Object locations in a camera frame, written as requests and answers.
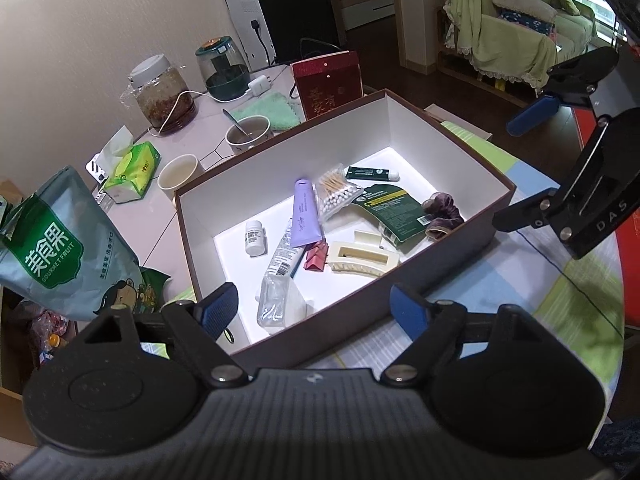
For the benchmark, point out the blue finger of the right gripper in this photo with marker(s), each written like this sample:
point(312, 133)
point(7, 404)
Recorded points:
point(533, 115)
point(538, 210)

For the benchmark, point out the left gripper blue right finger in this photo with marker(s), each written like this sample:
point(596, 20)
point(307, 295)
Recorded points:
point(436, 331)

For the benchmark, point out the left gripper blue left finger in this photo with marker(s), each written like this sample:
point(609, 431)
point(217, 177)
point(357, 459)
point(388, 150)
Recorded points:
point(195, 327)

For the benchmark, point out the purple velvet scrunchie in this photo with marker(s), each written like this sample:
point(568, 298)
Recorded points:
point(442, 214)

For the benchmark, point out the cream plastic hair claw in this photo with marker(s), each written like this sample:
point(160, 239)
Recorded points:
point(364, 255)

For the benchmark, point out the small white pill bottle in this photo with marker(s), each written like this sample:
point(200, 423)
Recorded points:
point(255, 242)

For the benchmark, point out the green product backing card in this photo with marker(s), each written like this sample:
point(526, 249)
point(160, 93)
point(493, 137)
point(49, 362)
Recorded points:
point(400, 217)

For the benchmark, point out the white blue ointment tube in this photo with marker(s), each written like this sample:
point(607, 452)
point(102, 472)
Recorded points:
point(286, 258)

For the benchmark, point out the pink binder clip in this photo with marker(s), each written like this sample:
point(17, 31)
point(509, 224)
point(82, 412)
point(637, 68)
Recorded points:
point(316, 256)

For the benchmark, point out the purple lotion tube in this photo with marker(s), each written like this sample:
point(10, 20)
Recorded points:
point(305, 229)

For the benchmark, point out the cotton swabs plastic bag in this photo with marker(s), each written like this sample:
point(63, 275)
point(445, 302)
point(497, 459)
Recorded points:
point(334, 192)

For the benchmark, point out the plaid blue green tablecloth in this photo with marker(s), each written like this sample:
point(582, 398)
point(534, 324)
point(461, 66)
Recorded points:
point(573, 298)

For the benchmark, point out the green covered sofa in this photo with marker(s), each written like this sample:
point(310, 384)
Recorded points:
point(518, 40)

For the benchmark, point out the blue green snack bag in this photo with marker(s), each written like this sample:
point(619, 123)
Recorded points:
point(61, 251)

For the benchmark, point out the white empty cup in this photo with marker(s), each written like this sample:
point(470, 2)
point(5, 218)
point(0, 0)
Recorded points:
point(178, 172)

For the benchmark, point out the green tissue pack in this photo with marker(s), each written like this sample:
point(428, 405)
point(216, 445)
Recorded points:
point(128, 167)

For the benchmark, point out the white mug with spoon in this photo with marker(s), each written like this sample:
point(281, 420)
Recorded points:
point(247, 132)

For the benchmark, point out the red gift box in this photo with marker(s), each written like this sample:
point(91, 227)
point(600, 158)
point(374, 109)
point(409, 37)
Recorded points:
point(327, 81)

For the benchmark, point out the glass jar white lid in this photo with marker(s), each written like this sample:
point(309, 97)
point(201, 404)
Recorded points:
point(160, 92)

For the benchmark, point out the green folded cloth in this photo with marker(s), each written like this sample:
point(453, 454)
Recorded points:
point(282, 112)

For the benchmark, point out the white power adapter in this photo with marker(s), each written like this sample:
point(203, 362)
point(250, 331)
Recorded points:
point(259, 85)

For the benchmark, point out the black white refrigerator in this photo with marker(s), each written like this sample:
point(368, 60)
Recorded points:
point(272, 32)

